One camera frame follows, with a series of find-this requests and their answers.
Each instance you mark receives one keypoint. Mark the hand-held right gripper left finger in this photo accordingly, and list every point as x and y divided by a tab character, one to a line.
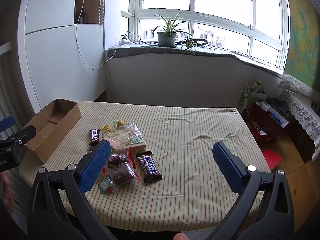
96	165

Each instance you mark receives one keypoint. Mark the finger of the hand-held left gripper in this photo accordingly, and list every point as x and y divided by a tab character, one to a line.
6	124
25	135

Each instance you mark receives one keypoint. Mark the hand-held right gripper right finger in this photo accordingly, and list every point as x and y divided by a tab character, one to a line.
227	167

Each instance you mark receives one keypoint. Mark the green candy packet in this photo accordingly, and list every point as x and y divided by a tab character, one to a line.
106	184

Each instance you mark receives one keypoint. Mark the clear bag of dark snacks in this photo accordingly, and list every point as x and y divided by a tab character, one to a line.
120	171

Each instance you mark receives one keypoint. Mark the brown chocolate bar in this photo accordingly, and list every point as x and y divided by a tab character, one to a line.
95	136

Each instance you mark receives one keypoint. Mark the brown cardboard box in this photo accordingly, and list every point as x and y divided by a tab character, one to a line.
57	132

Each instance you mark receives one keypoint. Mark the clear bag of sliced bread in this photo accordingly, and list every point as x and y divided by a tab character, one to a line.
122	137

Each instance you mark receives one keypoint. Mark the yellow candy wrapper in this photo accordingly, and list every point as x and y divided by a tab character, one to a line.
106	127

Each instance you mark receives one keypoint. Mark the small green candy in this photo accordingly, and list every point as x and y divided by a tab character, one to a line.
114	123

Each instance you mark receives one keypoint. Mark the dark chocolate bar white print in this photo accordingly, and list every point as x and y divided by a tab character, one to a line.
150	168

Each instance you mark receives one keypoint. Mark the person's right hand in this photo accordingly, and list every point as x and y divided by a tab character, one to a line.
180	237

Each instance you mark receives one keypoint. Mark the white slatted radiator cover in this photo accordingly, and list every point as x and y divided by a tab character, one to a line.
10	100

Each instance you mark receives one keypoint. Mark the striped tablecloth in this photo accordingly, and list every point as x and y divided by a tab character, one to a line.
187	155

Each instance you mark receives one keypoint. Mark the red book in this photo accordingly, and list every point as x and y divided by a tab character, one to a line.
271	158

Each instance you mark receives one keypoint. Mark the red box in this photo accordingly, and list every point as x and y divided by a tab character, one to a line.
260	127

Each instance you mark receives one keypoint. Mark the green paper bag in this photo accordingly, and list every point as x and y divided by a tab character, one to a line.
250	95

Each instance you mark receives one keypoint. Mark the white cabinet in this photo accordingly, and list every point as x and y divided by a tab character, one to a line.
55	55

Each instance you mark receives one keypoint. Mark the white lace-covered side table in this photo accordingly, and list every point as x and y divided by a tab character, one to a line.
302	112

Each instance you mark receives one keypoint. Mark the white power strip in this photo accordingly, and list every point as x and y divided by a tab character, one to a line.
123	42

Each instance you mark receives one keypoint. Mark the grey windowsill cover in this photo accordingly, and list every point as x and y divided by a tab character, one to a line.
150	50

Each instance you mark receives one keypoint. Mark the potted plant in grey pot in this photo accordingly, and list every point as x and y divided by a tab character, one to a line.
166	38

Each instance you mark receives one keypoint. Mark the wooden shelf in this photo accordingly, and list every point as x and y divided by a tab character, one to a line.
92	2

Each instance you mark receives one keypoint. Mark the yellow and blue wall map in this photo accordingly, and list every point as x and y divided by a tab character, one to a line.
302	42

